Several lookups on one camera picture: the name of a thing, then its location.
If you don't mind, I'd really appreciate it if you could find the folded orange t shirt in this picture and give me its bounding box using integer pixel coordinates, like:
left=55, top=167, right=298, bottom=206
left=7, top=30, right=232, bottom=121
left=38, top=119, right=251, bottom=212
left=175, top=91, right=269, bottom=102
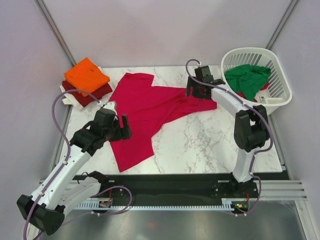
left=64, top=57, right=110, bottom=97

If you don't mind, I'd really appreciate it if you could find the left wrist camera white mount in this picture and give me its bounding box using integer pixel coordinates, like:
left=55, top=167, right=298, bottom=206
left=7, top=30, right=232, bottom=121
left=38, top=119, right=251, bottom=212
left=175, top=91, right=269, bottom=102
left=100, top=101, right=117, bottom=113

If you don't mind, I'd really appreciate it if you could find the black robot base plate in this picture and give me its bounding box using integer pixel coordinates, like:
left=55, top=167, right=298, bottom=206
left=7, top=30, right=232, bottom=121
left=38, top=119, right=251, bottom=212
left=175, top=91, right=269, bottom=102
left=74, top=171, right=261, bottom=207

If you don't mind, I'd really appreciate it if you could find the green t shirt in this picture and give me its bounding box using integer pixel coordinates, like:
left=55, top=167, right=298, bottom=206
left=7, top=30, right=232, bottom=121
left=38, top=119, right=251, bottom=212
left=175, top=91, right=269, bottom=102
left=224, top=64, right=271, bottom=93

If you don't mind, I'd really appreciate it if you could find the folded dark red t shirt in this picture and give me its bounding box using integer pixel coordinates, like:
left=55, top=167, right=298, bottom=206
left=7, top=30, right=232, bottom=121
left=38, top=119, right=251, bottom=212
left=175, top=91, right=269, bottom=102
left=62, top=80, right=113, bottom=107

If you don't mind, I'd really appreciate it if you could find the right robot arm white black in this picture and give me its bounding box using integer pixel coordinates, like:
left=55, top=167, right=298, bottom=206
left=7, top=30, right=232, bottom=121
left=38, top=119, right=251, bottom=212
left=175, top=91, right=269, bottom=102
left=185, top=64, right=274, bottom=197

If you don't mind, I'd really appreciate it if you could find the red garment under green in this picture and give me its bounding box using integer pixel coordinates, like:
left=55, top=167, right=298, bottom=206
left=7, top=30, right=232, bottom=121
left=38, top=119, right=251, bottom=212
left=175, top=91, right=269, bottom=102
left=236, top=82, right=270, bottom=103

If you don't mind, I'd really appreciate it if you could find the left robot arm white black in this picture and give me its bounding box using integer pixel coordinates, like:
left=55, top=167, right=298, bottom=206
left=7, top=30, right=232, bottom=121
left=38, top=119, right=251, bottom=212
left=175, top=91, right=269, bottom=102
left=16, top=101, right=132, bottom=236

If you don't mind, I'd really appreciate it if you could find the white plastic laundry basket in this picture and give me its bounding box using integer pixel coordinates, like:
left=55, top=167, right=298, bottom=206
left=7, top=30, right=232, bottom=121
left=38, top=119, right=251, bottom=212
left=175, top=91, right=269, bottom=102
left=220, top=47, right=293, bottom=115

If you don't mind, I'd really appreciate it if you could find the pink red t shirt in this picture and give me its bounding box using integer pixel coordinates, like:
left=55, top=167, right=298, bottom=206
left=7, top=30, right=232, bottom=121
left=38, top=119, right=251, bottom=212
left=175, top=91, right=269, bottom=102
left=109, top=72, right=218, bottom=172

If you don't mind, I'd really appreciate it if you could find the white slotted cable duct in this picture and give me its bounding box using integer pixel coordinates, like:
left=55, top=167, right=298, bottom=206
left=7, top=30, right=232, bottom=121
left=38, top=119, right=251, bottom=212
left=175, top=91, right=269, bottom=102
left=75, top=199, right=248, bottom=211

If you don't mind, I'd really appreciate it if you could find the aluminium frame rail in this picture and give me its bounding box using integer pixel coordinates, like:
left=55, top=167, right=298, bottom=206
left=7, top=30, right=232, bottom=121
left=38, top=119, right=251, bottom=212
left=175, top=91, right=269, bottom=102
left=34, top=179, right=307, bottom=201

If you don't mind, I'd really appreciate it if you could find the folded white t shirt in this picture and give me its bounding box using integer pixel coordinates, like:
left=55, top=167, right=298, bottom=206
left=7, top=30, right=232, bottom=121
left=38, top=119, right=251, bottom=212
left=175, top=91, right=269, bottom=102
left=62, top=93, right=84, bottom=111

